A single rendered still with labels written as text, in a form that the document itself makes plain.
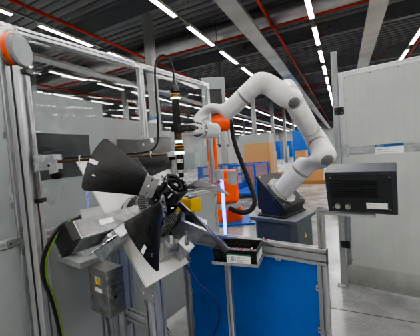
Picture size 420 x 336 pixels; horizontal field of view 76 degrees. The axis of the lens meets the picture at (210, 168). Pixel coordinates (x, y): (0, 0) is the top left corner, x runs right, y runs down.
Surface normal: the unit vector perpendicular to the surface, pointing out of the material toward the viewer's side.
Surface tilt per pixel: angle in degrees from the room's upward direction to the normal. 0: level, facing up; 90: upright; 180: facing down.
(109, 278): 90
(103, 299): 90
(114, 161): 78
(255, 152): 90
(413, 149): 90
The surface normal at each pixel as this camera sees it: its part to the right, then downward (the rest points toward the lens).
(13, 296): 0.82, -0.03
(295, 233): 0.06, 0.05
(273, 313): -0.58, 0.08
